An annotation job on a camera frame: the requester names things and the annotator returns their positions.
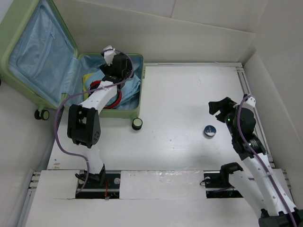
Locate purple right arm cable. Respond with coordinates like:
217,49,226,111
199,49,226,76
208,94,299,227

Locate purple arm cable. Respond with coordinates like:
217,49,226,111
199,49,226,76
208,94,299,227
53,48,135,193

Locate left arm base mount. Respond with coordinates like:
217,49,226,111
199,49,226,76
75,171,121,200

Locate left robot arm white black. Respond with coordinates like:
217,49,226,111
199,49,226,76
67,53,134,149

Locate light blue garment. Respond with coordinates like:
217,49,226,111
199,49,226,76
96,56,143,110

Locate blue round tin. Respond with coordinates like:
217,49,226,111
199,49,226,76
203,125,217,139

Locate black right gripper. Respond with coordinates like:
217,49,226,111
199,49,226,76
209,96,241,138

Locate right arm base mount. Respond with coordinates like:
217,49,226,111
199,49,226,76
200,171,242,199

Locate red black headphones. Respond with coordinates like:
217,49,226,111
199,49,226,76
89,80,122,109

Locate yellow garment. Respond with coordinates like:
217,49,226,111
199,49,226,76
82,73,98,91

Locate green suitcase blue lining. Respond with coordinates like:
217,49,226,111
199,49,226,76
0,0,144,121

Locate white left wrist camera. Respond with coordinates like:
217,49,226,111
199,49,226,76
101,45,116,66

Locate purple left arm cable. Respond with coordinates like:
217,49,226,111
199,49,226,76
53,48,135,193

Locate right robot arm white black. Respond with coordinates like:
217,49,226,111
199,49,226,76
208,95,303,227

